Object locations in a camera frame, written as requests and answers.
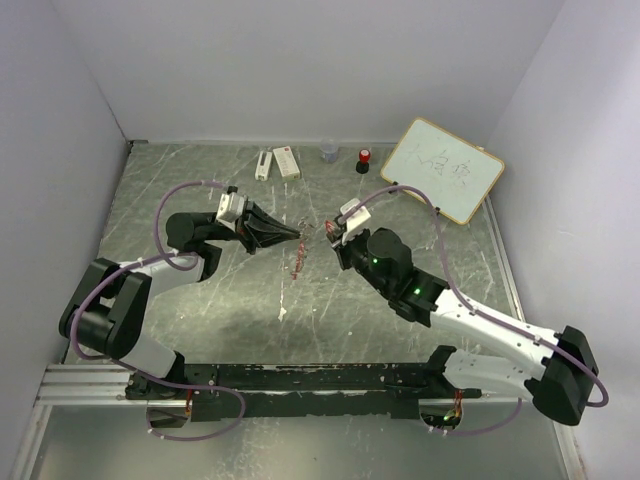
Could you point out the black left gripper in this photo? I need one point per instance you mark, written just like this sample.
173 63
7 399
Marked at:
256 228

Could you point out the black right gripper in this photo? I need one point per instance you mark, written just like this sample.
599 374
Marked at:
343 248

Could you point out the red handled metal key holder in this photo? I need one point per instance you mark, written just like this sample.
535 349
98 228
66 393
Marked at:
306 229

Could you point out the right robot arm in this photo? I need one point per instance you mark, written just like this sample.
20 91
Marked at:
555 371

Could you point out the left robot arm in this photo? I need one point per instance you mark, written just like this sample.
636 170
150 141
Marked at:
107 310

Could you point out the white stapler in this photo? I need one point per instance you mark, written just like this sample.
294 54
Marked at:
263 166

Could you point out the white green staple box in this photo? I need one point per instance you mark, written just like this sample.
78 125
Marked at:
287 163

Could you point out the red black stamp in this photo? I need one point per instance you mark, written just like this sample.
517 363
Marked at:
362 165

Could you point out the clear paperclip jar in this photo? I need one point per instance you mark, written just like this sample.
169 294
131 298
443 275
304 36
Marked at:
329 150

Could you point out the yellow framed whiteboard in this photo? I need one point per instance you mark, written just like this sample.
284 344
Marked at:
454 174

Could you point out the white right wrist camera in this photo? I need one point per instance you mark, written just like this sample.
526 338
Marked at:
352 220

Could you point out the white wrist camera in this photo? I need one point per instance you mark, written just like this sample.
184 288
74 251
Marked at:
352 220
231 206

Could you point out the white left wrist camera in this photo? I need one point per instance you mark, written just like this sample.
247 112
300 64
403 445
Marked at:
231 206

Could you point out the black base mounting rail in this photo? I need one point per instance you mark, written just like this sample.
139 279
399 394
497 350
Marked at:
290 391

